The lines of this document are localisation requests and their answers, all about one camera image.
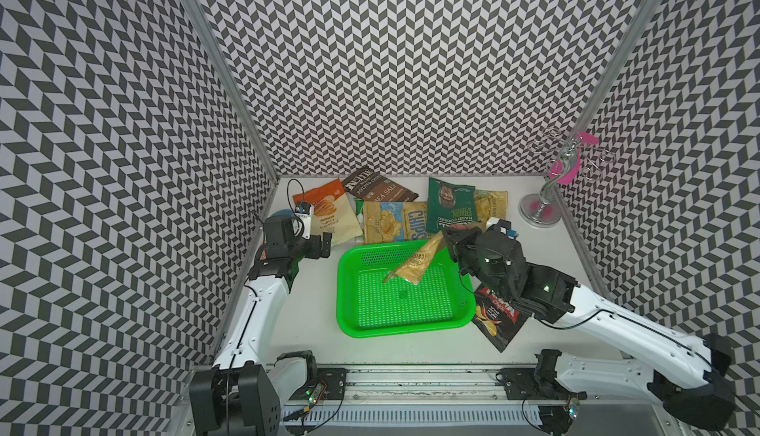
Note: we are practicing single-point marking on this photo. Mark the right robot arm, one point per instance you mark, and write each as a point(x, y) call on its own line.
point(684, 373)

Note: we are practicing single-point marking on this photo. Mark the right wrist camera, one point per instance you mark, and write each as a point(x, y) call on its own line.
point(503, 226)

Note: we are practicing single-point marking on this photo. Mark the silver pink mug tree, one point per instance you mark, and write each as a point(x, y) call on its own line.
point(541, 209)

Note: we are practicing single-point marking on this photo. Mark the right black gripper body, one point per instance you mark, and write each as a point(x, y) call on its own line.
point(490, 281)

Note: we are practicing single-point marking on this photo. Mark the brown kettle chips bag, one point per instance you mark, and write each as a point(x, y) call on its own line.
point(371, 186)

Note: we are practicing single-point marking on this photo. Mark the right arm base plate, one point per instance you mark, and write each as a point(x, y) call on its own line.
point(528, 384)

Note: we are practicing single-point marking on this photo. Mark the blue bowl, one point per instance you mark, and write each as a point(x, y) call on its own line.
point(283, 213)

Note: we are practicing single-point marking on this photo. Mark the yellow green chips bag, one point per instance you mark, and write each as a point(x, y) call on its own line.
point(491, 204)

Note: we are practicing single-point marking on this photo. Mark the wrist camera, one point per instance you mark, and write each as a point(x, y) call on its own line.
point(303, 212)
point(503, 226)

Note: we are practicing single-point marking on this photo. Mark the aluminium front rail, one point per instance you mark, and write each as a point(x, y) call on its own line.
point(427, 388)

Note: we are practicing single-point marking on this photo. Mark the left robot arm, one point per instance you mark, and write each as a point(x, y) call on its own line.
point(238, 395)

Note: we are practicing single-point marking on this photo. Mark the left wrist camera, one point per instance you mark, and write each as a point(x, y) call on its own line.
point(303, 212)

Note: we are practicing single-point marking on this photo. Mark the green Real chips bag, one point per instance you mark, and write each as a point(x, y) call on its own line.
point(449, 204)

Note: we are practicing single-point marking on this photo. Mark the green plastic basket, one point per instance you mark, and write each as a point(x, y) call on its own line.
point(369, 306)

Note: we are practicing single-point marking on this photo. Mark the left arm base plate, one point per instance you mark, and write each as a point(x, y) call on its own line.
point(329, 384)

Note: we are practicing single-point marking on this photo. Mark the golden chips bag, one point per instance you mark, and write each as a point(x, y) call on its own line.
point(414, 268)

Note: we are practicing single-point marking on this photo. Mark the yellow blue chips bag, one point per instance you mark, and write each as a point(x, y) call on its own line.
point(390, 222)

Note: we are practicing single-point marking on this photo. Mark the black Krax chips bag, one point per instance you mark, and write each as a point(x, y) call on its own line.
point(497, 321)

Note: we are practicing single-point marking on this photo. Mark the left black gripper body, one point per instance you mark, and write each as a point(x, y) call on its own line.
point(299, 247)

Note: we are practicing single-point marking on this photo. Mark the orange white chips bag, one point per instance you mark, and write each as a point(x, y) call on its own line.
point(333, 212)

